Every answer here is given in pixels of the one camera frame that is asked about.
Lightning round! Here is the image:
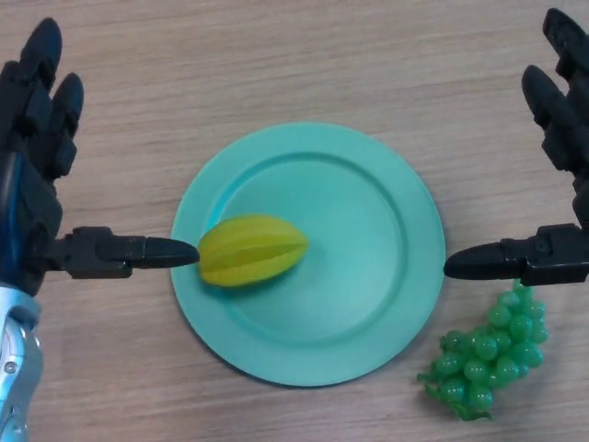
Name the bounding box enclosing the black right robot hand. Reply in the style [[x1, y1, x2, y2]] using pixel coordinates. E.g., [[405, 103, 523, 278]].
[[444, 7, 589, 287]]

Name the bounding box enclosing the yellow starfruit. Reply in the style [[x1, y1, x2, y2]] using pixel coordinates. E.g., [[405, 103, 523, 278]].
[[196, 214, 309, 289]]

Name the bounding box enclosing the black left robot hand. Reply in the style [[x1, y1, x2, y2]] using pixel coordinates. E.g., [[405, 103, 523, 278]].
[[0, 17, 200, 296]]

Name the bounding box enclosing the green grape bunch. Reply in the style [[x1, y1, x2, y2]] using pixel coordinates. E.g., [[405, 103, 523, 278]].
[[416, 279, 551, 423]]

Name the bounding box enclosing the green round plate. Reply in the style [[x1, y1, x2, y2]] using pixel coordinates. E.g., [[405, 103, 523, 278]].
[[170, 122, 447, 387]]

